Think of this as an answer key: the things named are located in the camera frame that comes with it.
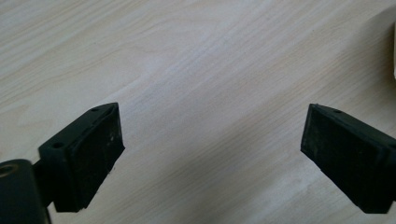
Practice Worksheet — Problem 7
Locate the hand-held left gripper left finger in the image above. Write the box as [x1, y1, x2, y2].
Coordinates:
[33, 102, 126, 214]

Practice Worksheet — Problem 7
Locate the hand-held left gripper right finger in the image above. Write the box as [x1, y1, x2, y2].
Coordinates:
[300, 103, 396, 215]

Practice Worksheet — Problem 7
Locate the white object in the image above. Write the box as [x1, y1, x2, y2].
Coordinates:
[392, 21, 396, 80]

